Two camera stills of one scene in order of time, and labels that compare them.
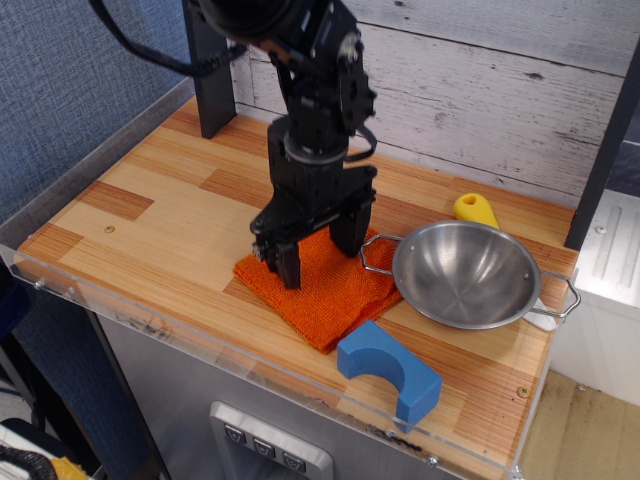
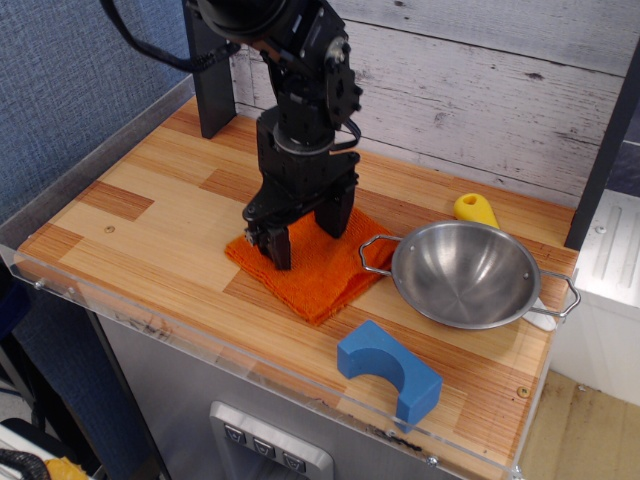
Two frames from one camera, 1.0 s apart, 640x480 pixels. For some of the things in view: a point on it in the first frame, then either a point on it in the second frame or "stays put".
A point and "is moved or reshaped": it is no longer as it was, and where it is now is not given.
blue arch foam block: [373, 351] stays put
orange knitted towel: [336, 295] is moved or reshaped
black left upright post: [214, 90] stays put
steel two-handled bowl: [468, 275] stays put
